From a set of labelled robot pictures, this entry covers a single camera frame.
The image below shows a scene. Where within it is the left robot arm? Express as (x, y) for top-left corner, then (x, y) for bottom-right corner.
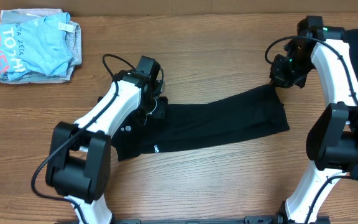
(45, 56), (167, 223)

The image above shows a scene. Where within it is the black t-shirt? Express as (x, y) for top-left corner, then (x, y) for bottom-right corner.
(111, 85), (290, 161)

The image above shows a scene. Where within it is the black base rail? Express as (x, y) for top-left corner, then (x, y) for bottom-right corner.
(112, 215), (286, 224)

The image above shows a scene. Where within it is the light blue printed t-shirt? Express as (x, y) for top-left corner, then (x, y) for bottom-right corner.
(0, 12), (73, 81)

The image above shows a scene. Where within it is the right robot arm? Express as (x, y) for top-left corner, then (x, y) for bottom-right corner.
(270, 16), (358, 223)

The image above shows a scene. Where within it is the white pink folded shirt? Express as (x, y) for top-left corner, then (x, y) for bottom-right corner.
(0, 8), (75, 84)

